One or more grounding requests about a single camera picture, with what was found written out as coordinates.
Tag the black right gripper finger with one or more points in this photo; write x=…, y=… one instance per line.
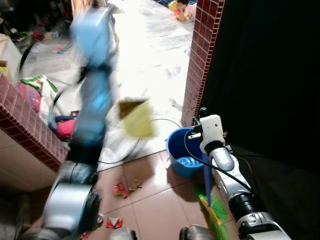
x=203, y=111

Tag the yellow dustpan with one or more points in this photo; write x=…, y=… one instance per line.
x=137, y=120

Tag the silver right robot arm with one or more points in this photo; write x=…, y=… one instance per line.
x=235, y=185

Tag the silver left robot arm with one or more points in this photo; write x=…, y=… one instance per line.
x=92, y=100

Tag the blue plastic bucket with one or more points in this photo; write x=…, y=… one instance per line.
x=181, y=152

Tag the brown wrapper scrap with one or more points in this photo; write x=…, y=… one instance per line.
x=134, y=186

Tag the red crumpled wrapper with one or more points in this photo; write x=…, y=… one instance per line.
x=120, y=189

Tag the grey right robot foot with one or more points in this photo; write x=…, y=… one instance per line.
x=197, y=233

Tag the grey robot foot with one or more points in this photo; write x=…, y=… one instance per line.
x=197, y=233
x=122, y=234

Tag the yellow and pink doll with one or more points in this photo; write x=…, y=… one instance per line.
x=182, y=10

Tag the red and white wrapper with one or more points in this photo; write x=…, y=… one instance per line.
x=114, y=222

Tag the grey left robot foot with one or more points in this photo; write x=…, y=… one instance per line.
x=122, y=234

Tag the pink round item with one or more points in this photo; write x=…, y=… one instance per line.
x=66, y=128

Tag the orange striped cloth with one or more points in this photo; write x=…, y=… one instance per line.
x=81, y=6

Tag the green and white bag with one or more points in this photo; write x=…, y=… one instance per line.
x=36, y=83

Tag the pink plastic bag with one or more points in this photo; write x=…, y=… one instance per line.
x=30, y=96

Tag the white box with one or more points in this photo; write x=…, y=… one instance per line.
x=8, y=55

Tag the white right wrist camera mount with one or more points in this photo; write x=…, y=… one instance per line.
x=212, y=131

